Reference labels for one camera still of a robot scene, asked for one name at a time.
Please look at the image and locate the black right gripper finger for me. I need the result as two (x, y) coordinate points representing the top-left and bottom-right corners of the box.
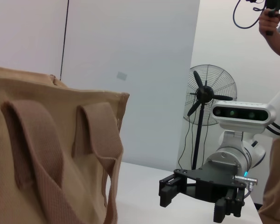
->
(212, 186), (246, 224)
(158, 174), (189, 208)

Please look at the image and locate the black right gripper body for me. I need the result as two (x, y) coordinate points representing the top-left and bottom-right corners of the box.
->
(174, 160), (247, 204)

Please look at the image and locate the khaki canvas food bag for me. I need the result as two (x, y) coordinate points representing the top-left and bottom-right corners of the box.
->
(0, 65), (131, 224)

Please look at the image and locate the person's bare hand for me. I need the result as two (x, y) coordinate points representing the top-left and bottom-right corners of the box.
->
(258, 8), (280, 37)

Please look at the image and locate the black standing fan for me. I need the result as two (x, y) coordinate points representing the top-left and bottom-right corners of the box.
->
(182, 64), (238, 170)

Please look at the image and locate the black handheld controller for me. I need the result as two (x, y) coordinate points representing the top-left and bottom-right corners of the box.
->
(265, 0), (280, 36)

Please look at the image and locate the right gripper cable with plug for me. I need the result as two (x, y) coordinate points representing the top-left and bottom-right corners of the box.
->
(232, 175), (255, 199)

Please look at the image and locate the thin black fan cable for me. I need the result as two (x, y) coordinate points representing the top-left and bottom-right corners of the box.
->
(178, 121), (194, 170)

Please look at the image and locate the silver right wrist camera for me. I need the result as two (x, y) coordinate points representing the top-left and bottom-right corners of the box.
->
(211, 100), (276, 133)

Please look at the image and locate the black controller cable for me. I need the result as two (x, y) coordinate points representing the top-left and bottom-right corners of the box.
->
(232, 0), (269, 30)

